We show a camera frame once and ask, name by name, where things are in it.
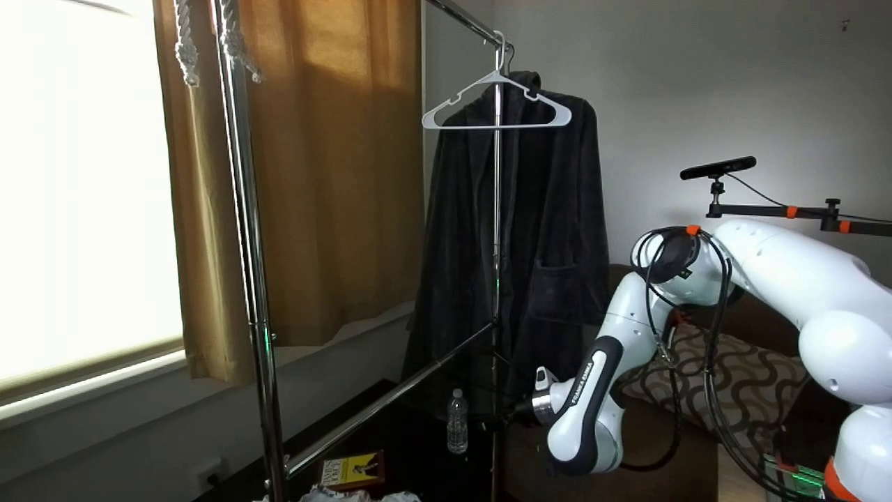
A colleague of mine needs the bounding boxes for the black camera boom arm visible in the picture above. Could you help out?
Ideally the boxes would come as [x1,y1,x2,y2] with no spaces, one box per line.
[702,177,892,238]

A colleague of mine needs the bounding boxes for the white patterned crumpled cloth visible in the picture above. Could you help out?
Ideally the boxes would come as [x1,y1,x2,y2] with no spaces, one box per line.
[295,478,427,502]

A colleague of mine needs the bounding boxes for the wavy patterned cushion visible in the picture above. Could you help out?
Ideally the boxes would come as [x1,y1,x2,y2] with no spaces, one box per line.
[620,318,815,455]

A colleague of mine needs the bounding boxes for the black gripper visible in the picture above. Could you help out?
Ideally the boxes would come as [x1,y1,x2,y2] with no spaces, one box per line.
[504,392,540,428]

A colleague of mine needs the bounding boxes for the dark grey robe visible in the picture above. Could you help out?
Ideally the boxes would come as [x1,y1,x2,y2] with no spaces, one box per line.
[401,70,613,421]

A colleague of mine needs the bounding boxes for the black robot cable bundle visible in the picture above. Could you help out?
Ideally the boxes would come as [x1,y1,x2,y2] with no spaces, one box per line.
[635,223,792,489]

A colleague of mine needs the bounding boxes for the brown sofa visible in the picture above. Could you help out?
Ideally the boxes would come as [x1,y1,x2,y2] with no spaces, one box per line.
[498,392,721,502]

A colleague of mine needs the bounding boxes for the green board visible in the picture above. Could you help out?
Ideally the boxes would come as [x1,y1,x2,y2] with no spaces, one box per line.
[762,452,832,502]

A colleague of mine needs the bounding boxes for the mustard curtain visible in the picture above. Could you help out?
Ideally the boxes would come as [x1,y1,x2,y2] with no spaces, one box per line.
[150,0,427,385]

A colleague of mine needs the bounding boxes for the chrome metal garment rack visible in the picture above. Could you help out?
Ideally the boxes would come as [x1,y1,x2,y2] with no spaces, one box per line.
[203,0,519,502]

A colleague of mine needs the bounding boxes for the bright window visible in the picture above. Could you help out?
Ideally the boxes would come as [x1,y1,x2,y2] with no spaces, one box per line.
[0,0,190,399]

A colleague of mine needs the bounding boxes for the clear plastic water bottle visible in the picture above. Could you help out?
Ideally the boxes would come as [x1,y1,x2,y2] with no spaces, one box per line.
[444,385,472,456]

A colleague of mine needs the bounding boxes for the yellow cardboard box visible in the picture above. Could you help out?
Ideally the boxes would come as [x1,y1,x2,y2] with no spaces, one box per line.
[317,449,387,492]

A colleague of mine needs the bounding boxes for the white plastic hanger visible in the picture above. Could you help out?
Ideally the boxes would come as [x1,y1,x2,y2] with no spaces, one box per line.
[418,38,576,133]

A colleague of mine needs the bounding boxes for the black bar camera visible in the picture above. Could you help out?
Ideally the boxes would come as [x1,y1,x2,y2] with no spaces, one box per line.
[677,153,762,184]

